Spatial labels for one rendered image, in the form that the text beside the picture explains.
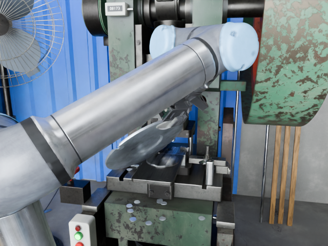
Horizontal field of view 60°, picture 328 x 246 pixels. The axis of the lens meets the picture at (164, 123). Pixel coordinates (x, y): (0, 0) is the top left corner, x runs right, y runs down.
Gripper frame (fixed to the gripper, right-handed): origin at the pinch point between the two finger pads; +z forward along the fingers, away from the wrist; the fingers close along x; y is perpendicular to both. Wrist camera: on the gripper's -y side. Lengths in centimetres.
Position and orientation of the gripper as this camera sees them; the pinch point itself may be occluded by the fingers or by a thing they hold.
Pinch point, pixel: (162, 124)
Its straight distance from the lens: 86.3
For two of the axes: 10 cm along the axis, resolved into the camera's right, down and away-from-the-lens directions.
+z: -4.5, 5.5, 7.0
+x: 4.5, 8.2, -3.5
